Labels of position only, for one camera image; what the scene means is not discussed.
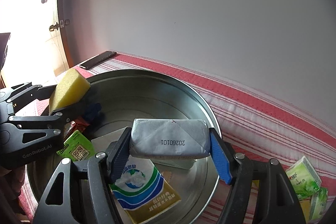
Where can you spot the blue wave tissue pack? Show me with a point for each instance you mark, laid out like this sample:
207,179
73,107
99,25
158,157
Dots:
143,192

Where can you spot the red striped bed cover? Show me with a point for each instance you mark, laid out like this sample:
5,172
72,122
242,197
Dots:
256,124

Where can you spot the green white tissue pack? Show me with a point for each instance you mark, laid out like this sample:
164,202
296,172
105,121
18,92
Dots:
318,204

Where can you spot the black smartphone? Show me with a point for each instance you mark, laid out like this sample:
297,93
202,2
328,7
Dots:
94,61

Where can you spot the red snack packet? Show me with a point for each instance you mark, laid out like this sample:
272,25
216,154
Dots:
78,124

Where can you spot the white silver pack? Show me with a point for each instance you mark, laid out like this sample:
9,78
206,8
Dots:
188,138

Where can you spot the blue fabric scrap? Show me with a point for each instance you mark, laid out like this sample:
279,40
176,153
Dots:
91,112

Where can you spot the large yellow sponge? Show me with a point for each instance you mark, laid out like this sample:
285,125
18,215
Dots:
71,89

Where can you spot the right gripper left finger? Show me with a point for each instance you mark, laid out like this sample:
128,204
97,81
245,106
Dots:
79,191

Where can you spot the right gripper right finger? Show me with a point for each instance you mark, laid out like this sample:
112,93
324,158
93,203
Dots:
276,202

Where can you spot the yellow packet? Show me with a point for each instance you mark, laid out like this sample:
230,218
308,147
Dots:
305,206

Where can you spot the green leaf tissue pack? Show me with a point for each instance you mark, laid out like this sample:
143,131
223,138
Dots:
304,179

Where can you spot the round metal cookie tin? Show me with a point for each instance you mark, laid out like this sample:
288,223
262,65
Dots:
131,94

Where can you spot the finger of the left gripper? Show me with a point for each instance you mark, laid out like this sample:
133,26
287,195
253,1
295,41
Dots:
17,97
33,124

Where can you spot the wooden door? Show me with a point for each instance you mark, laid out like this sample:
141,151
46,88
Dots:
35,51

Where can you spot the green QR tissue pack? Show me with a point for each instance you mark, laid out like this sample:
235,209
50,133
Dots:
77,147

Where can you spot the white tissue pack in tin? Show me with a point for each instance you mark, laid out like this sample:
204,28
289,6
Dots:
101,143

